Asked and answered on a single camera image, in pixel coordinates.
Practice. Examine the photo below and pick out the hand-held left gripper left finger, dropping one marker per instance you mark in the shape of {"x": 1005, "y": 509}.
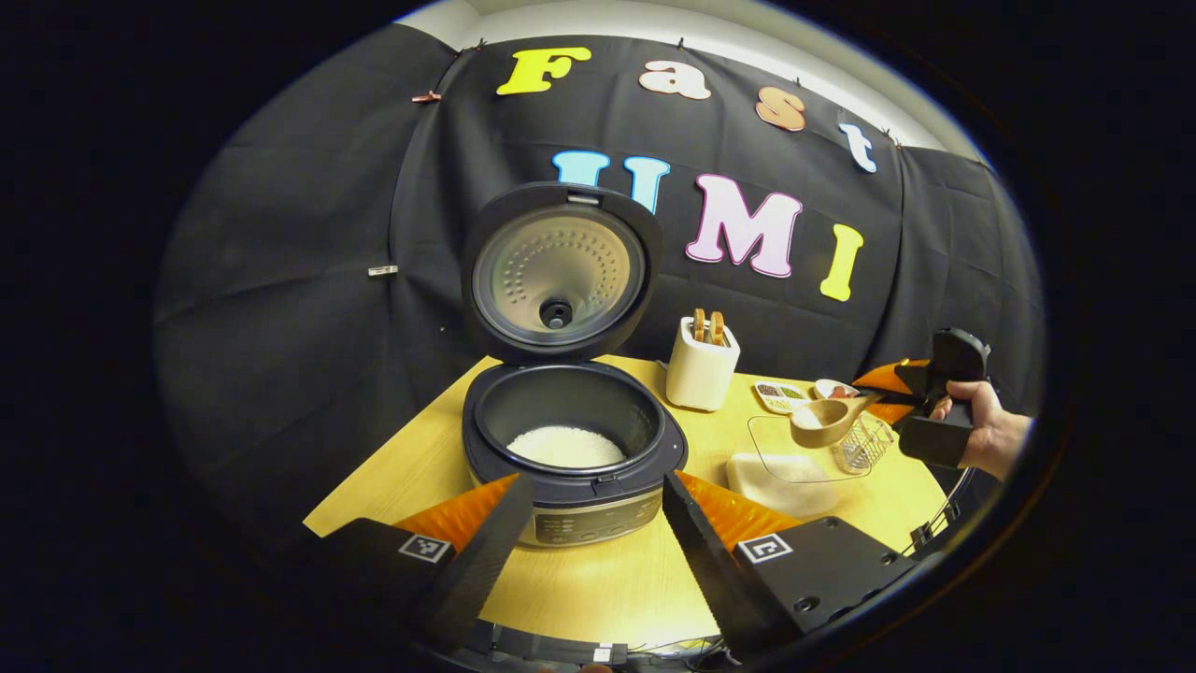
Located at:
{"x": 481, "y": 570}

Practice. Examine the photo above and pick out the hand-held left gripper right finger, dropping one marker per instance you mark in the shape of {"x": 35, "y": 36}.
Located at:
{"x": 715, "y": 570}

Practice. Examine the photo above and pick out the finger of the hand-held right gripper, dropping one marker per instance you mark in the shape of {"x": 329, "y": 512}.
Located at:
{"x": 892, "y": 411}
{"x": 892, "y": 376}

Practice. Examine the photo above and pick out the wooden spoon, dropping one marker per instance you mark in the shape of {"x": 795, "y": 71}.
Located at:
{"x": 822, "y": 421}

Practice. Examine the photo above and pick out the dark grey rice cooker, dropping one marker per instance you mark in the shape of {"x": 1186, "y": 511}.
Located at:
{"x": 579, "y": 495}

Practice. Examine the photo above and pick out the clear plastic rice container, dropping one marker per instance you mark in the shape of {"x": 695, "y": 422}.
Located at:
{"x": 766, "y": 435}

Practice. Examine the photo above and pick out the white round plate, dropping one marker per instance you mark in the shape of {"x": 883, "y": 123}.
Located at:
{"x": 822, "y": 388}

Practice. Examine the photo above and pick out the white divided bean dish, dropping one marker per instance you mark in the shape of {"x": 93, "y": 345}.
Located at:
{"x": 780, "y": 397}

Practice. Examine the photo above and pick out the toasted bread slice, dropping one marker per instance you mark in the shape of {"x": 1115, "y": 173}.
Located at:
{"x": 717, "y": 329}
{"x": 699, "y": 325}

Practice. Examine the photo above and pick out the white toaster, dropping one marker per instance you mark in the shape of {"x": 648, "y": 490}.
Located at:
{"x": 701, "y": 374}

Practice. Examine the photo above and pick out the silver cloth clip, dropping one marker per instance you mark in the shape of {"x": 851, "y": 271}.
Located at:
{"x": 382, "y": 271}

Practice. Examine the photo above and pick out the black backdrop cloth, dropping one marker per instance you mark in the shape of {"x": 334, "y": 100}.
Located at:
{"x": 280, "y": 327}

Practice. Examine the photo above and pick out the copper cloth clip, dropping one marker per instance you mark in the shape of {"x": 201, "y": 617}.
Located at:
{"x": 427, "y": 96}

